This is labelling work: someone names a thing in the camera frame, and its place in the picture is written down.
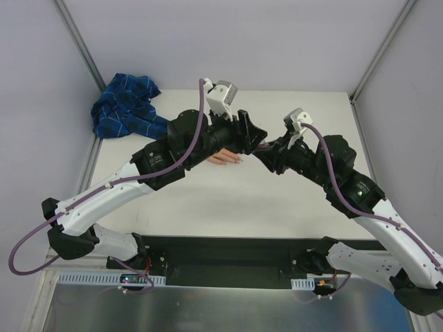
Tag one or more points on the white cable duct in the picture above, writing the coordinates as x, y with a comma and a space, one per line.
307, 284
109, 279

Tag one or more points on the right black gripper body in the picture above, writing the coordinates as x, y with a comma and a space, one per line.
279, 155

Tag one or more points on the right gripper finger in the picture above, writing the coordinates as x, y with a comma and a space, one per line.
267, 157
278, 143

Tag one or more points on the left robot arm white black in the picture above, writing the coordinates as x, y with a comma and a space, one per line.
192, 137

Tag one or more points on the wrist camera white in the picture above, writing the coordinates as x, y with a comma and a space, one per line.
294, 122
219, 97

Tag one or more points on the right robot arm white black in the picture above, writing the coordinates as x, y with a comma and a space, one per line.
413, 273

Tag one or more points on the left aluminium frame post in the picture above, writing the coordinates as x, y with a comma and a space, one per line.
79, 42

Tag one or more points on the right aluminium frame post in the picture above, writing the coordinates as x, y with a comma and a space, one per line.
389, 38

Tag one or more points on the blue plaid cloth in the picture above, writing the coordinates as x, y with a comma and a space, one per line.
125, 107

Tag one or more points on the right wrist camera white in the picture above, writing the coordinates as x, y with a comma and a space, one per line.
294, 122

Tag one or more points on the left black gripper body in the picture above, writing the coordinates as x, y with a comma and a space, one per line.
243, 131

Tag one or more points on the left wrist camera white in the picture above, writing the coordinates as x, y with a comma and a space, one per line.
219, 97

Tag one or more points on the right white cable duct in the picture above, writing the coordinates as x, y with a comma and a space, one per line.
307, 284

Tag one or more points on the left white cable duct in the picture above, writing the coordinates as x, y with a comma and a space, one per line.
109, 279

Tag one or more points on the aluminium frame post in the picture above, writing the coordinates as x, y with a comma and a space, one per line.
79, 42
389, 38

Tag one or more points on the mannequin hand with nails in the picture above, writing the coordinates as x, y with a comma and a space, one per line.
225, 157

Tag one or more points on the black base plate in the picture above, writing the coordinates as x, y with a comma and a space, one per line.
232, 262

